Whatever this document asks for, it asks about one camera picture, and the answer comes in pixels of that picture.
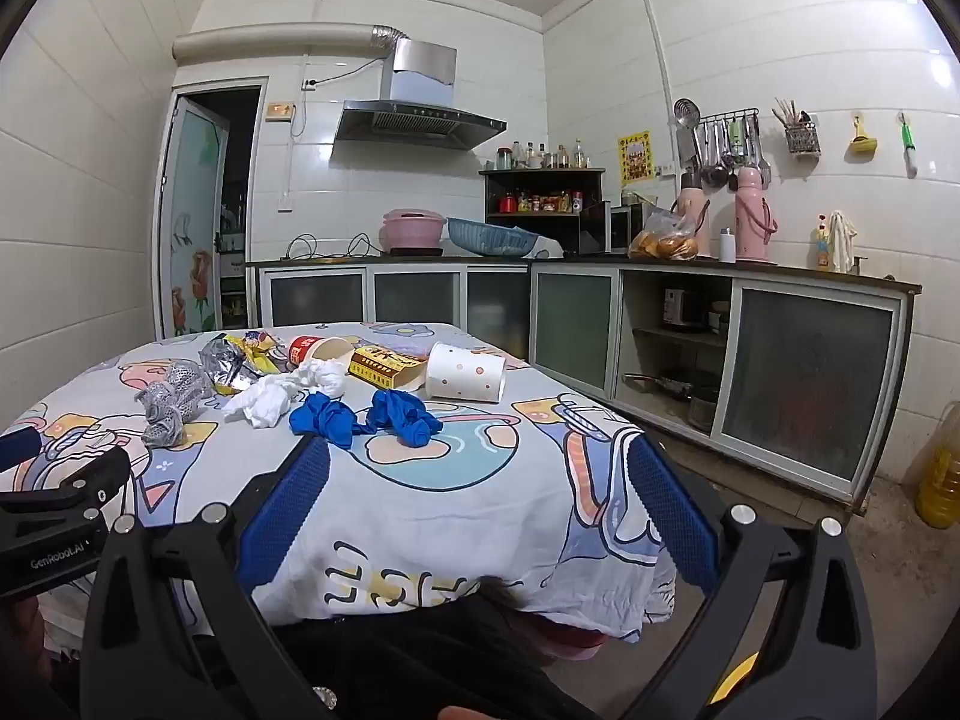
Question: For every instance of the blue plastic basket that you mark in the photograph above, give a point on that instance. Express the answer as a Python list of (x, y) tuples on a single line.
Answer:
[(491, 236)]

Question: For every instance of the small white bottle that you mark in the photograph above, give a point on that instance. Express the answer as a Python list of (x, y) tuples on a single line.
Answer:
[(727, 247)]

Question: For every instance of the row of glass condiment bottles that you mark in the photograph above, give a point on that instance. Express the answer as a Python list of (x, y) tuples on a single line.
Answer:
[(544, 157)]

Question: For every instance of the large cooking oil bottle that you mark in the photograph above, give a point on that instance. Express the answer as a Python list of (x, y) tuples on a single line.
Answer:
[(941, 487)]

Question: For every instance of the pink thermos flask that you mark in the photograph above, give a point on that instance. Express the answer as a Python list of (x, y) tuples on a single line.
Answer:
[(694, 195), (754, 217)]

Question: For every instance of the yellow dish soap bottle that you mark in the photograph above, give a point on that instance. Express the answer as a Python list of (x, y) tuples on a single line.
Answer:
[(823, 251)]

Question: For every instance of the electric cooker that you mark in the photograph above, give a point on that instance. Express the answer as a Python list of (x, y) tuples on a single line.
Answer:
[(681, 307)]

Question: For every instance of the row of spice jars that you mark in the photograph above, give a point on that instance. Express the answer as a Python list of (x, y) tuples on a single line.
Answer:
[(540, 202)]

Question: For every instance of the pink cooking pot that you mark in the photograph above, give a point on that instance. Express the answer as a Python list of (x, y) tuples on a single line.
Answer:
[(411, 231)]

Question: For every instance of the blue rubber glove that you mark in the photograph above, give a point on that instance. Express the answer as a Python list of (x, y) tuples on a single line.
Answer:
[(322, 416), (405, 412)]

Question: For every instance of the yellow snack wrapper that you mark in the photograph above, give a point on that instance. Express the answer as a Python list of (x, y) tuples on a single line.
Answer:
[(259, 360)]

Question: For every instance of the dark metal pot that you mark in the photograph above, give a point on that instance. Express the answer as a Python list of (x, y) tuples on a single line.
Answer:
[(703, 409)]

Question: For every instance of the red paper cup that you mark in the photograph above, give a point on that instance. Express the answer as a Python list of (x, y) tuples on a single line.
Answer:
[(307, 349)]

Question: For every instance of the yellow wall holder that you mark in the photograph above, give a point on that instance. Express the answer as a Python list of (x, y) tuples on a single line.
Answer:
[(862, 144)]

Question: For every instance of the dark wooden spice shelf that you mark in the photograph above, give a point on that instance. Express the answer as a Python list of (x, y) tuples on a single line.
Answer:
[(544, 184)]

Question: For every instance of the white hanging cloth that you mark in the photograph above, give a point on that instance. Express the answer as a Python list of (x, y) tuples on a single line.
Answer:
[(841, 236)]

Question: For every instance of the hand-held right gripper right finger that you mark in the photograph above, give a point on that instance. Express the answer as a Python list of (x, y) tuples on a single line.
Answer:
[(671, 510)]

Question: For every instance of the steel range hood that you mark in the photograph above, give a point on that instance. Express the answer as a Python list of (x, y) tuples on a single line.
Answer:
[(420, 124)]

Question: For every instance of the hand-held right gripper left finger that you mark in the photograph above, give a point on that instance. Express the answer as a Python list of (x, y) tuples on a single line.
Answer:
[(289, 499)]

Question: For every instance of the grey foam net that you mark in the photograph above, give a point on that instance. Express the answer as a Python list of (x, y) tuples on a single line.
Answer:
[(172, 397)]

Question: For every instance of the white dotted paper cup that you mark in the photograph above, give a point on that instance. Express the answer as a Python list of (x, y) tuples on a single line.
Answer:
[(465, 371)]

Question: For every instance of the frying pan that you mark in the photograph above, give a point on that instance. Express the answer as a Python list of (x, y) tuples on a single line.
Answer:
[(671, 386)]

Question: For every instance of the kitchen cabinet with glass doors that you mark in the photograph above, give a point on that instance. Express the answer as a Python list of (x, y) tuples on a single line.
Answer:
[(810, 375)]

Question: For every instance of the plastic bag of buns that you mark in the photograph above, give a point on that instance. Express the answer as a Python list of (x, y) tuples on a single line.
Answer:
[(664, 244)]

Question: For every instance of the silver foil wrapper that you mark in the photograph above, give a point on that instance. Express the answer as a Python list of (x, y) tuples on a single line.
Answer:
[(221, 360)]

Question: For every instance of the yellow wall poster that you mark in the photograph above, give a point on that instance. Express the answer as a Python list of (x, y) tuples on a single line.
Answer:
[(634, 157)]

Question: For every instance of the yellow spice box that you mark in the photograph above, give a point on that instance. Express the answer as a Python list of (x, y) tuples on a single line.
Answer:
[(382, 364)]

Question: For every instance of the exhaust duct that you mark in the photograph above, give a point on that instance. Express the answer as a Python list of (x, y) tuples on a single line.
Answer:
[(277, 39)]

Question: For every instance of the microwave oven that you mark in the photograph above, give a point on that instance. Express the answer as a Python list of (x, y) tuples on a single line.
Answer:
[(626, 229)]

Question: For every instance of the metal chopstick holder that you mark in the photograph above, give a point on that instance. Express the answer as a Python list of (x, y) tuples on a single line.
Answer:
[(801, 139)]

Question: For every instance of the orange wall controller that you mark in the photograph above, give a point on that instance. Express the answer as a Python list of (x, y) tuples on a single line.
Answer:
[(279, 111)]

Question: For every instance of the rack of hanging kitchen utensils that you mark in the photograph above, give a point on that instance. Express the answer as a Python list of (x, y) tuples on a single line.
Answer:
[(720, 150)]

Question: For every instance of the cartoon printed tablecloth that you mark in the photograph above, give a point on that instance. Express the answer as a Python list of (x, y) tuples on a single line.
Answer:
[(450, 510)]

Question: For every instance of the pink plastic stool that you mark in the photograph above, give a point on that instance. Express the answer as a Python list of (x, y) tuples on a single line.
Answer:
[(570, 637)]

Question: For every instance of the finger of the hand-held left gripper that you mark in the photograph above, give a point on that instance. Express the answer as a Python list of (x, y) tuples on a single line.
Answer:
[(19, 446)]

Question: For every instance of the flower printed glass door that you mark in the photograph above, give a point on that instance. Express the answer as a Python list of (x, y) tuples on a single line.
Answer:
[(191, 240)]

